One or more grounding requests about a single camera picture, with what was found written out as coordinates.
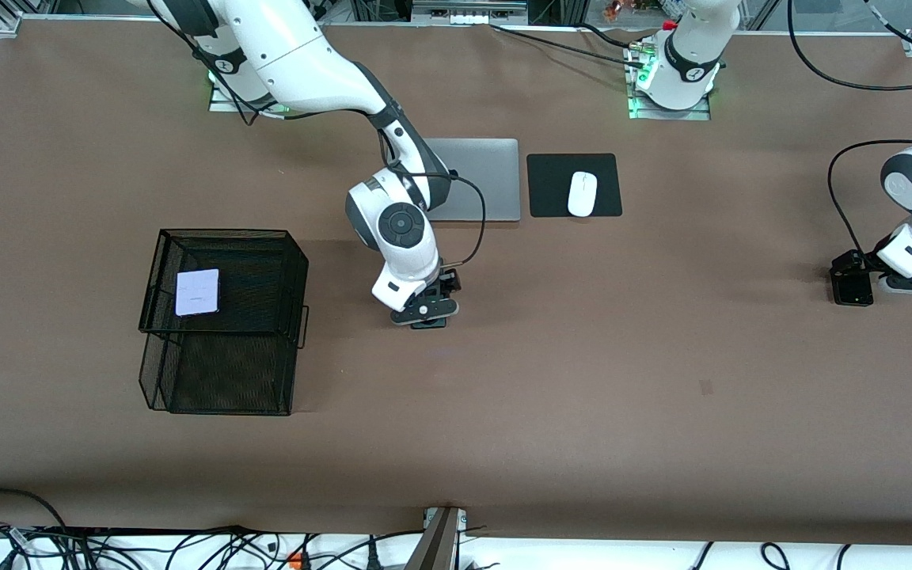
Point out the white computer mouse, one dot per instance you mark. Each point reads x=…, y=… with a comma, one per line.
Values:
x=583, y=194

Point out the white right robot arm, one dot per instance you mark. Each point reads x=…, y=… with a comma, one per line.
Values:
x=305, y=63

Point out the aluminium camera post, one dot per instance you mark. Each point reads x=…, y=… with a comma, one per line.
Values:
x=436, y=546

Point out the silver closed laptop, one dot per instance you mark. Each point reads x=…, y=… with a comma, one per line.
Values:
x=495, y=182

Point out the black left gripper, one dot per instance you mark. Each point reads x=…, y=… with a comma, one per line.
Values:
x=853, y=278

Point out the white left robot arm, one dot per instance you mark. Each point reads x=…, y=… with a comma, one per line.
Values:
x=911, y=186

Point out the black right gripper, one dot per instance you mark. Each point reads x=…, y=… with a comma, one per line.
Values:
x=448, y=281

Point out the black flip phone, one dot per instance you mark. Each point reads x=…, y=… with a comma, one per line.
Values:
x=852, y=290

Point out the white Huawei phone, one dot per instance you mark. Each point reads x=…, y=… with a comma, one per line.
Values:
x=197, y=293

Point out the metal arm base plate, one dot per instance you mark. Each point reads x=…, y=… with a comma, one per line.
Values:
x=697, y=115
x=217, y=105

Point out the green phone round camera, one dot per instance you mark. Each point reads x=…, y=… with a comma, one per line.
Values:
x=429, y=323

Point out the white power strip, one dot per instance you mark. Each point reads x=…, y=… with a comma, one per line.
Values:
x=468, y=16

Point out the black mouse pad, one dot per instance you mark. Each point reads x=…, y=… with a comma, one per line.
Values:
x=551, y=190

